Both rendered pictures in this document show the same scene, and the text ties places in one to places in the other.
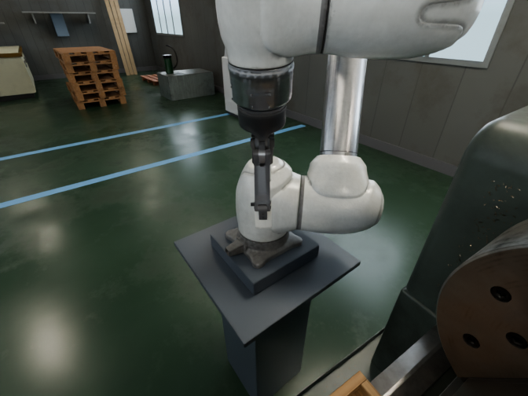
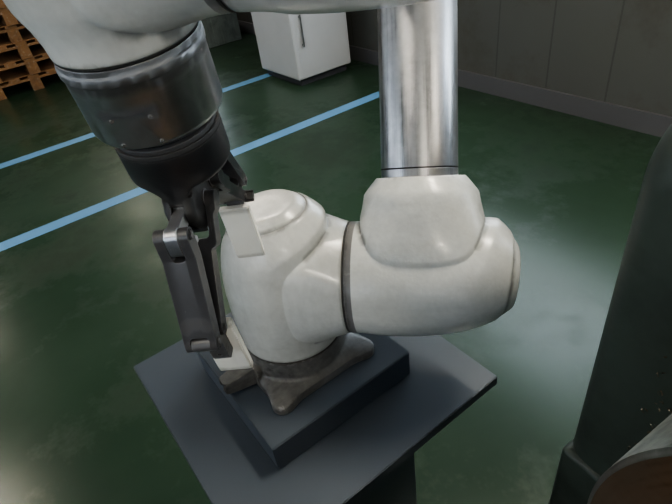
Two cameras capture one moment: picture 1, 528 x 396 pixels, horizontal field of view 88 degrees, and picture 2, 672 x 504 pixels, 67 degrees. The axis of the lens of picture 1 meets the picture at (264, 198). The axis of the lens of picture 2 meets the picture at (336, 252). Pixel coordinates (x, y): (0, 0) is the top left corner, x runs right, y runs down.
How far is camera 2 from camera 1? 0.16 m
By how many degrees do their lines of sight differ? 5
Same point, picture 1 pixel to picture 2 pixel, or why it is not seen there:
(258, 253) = (283, 384)
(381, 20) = not seen: outside the picture
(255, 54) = (77, 39)
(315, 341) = not seen: outside the picture
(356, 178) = (453, 223)
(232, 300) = (236, 483)
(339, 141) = (412, 148)
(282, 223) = (316, 326)
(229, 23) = not seen: outside the picture
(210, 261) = (200, 401)
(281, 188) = (302, 259)
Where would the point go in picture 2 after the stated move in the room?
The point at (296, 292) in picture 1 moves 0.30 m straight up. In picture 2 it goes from (363, 456) to (338, 295)
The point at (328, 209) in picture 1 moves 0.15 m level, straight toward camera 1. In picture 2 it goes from (400, 292) to (374, 392)
